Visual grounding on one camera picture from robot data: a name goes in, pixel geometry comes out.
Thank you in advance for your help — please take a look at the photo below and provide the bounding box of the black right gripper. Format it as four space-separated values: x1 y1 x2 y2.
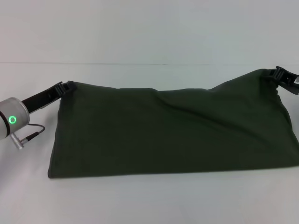
266 66 299 97

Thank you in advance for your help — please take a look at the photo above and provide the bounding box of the dark green t-shirt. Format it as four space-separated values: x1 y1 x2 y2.
47 68 299 180

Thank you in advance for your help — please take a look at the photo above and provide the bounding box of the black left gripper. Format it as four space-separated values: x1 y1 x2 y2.
21 80 77 113

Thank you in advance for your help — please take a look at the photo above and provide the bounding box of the left arm cable with plug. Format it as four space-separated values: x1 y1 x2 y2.
10 123 46 148

